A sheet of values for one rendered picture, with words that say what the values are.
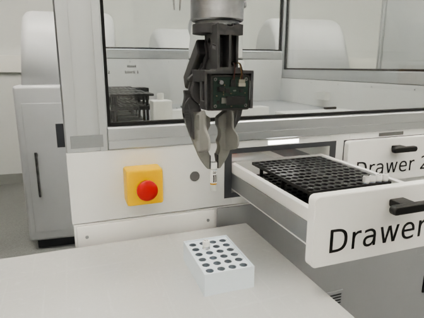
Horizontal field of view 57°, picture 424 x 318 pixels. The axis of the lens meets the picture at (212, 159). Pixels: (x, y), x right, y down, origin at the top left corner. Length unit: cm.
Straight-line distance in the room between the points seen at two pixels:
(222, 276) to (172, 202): 27
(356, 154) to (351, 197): 43
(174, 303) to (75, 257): 24
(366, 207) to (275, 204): 16
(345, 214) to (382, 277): 66
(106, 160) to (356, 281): 76
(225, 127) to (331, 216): 20
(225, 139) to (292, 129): 34
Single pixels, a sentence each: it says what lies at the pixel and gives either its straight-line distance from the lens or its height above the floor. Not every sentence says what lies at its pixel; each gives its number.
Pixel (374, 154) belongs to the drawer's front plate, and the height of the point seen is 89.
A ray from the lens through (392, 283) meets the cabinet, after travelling 129.
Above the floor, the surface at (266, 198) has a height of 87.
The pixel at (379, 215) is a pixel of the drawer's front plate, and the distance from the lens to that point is 65.
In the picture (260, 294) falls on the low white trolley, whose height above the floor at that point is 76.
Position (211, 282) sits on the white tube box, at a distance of 63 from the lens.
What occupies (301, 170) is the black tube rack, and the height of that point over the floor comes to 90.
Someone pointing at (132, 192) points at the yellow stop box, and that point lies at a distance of 77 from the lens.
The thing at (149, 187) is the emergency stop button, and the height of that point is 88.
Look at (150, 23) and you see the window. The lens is 81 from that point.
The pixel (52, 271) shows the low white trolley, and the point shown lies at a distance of 75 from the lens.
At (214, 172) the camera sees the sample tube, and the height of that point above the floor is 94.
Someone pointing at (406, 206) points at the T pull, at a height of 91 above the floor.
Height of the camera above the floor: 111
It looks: 13 degrees down
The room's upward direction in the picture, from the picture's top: straight up
